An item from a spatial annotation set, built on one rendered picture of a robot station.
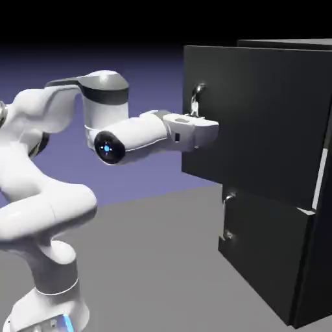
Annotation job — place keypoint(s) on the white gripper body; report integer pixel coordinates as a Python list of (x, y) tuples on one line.
[(197, 131)]

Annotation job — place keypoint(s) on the black cabinet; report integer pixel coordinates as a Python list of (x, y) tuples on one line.
[(311, 233)]

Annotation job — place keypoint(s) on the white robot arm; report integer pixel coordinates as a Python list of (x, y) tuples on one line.
[(52, 197)]

